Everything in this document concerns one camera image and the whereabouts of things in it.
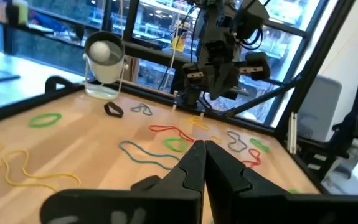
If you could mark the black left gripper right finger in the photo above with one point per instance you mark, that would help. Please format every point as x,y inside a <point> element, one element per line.
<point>259,205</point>

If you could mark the long teal rubber band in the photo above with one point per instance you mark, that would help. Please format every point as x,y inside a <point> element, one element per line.
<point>153,154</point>

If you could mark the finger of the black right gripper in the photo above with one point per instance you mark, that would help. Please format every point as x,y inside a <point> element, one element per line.
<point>231,77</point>
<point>216,79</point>

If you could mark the green rubber band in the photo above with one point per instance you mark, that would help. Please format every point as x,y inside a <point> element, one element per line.
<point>294,191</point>
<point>259,144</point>
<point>175,150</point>
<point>45,125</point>

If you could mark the wide black rubber band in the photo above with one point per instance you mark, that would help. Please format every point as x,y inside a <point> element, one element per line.
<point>107,109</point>

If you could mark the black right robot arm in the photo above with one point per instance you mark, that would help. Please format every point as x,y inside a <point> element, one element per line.
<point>216,21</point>

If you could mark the long red rubber band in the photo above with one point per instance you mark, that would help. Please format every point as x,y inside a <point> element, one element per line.
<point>255,161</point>
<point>185,134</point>

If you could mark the white block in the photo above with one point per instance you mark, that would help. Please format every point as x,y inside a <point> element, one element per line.
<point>2,11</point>

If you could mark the white plastic strip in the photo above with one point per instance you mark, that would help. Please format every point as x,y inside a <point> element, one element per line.
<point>292,133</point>

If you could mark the white spotlight lamp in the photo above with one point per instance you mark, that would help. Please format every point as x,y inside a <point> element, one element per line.
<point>108,73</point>

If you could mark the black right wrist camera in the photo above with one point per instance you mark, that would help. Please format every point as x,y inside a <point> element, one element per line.
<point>216,52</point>

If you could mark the long grey rubber band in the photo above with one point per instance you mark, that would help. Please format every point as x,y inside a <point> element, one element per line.
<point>233,133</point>

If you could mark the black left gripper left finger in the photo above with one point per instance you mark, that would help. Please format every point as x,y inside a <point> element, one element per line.
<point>166,202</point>

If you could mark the grey office chair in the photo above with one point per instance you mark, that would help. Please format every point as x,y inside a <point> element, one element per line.
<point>318,105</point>

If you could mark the long yellow rubber band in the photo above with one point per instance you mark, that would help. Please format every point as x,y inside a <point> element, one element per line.
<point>41,177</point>

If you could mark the yellow-green cup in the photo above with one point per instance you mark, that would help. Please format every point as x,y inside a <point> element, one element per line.
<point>22,12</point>

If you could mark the small yellow rubber band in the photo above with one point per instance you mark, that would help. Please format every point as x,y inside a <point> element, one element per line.
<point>216,138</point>

